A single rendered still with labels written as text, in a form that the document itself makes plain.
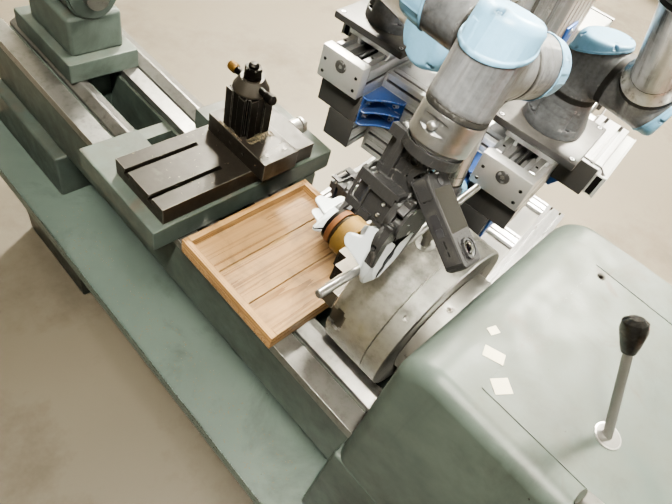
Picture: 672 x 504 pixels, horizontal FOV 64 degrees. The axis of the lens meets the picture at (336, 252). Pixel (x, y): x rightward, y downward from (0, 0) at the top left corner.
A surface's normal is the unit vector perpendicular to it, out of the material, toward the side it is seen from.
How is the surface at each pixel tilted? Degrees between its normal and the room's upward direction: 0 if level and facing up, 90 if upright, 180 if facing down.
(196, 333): 0
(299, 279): 0
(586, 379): 0
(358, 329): 77
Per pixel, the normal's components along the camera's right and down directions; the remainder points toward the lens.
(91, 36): 0.68, 0.66
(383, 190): -0.62, 0.27
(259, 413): 0.23, -0.61
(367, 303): -0.48, 0.06
